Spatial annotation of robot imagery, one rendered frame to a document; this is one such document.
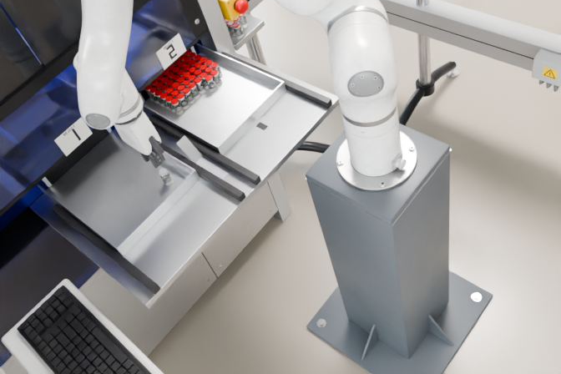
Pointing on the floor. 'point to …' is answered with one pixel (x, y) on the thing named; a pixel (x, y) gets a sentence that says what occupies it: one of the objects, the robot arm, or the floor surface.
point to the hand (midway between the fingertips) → (152, 155)
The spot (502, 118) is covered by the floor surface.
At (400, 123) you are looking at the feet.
